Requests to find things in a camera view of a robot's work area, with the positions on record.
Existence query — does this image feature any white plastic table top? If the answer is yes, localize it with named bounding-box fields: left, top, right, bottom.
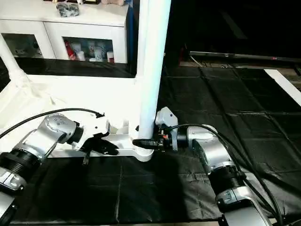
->
left=0, top=71, right=156, bottom=162

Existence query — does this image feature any white plastic table leg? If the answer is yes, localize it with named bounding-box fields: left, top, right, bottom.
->
left=135, top=0, right=173, bottom=152
left=0, top=34, right=25, bottom=83

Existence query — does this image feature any black work mat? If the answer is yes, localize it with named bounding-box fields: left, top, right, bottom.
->
left=0, top=56, right=301, bottom=224

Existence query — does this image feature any red bottle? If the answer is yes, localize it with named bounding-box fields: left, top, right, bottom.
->
left=64, top=40, right=74, bottom=60

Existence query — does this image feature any white glass-door cabinet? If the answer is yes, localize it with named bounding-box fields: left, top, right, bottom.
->
left=0, top=0, right=130, bottom=64

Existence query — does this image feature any white flat strip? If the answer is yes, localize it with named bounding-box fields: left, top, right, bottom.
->
left=264, top=69, right=301, bottom=107

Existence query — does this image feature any grey crumpled object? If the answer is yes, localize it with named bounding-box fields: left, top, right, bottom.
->
left=56, top=2, right=81, bottom=18

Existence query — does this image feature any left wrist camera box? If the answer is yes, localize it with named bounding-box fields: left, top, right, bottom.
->
left=77, top=115, right=111, bottom=151

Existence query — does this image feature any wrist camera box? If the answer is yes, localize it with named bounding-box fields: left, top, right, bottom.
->
left=77, top=115, right=111, bottom=151
left=155, top=107, right=180, bottom=138

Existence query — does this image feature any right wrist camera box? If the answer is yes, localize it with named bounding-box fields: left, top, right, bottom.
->
left=155, top=107, right=180, bottom=138

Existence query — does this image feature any dark long rail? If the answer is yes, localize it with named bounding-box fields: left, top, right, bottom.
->
left=188, top=51, right=301, bottom=63

